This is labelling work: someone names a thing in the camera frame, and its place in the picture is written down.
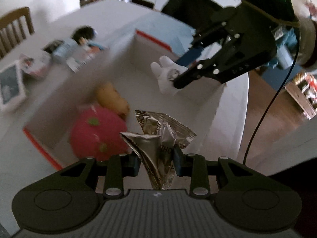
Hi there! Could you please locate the light blue carton box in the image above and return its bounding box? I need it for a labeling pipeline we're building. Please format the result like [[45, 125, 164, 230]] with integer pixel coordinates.
[[52, 38, 78, 63]]

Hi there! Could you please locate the silver foil snack packet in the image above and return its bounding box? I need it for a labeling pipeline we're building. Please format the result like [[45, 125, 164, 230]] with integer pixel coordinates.
[[120, 110, 196, 190]]

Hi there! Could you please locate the grey white tissue pack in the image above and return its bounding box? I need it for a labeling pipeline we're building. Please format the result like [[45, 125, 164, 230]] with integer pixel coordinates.
[[1, 60, 27, 112]]

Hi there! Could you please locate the orange plush toy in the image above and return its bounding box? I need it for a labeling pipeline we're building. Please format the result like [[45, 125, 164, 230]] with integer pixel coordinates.
[[95, 82, 130, 121]]

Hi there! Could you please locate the white glove-shaped toy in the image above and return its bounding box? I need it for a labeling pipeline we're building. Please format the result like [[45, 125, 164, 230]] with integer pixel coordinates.
[[150, 55, 187, 96]]

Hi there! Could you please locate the chicken breast snack bag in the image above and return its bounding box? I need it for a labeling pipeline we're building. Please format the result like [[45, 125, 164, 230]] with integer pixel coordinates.
[[66, 41, 108, 73]]

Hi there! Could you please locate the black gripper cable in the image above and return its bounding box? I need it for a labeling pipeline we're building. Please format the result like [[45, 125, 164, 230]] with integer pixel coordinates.
[[242, 27, 301, 166]]

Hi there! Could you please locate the white cardboard sorting box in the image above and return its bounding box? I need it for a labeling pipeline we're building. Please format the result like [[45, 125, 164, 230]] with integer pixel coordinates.
[[22, 29, 244, 171]]

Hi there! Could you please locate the panda print snack bag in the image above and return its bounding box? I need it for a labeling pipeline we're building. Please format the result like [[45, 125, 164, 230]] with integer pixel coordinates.
[[19, 51, 51, 80]]

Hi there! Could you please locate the wooden dining chair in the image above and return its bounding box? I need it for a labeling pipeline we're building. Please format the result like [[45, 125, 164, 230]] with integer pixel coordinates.
[[1, 7, 35, 59]]

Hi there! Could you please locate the red strawberry plush toy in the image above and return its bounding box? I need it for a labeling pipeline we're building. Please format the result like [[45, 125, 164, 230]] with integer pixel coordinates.
[[69, 105, 128, 161]]

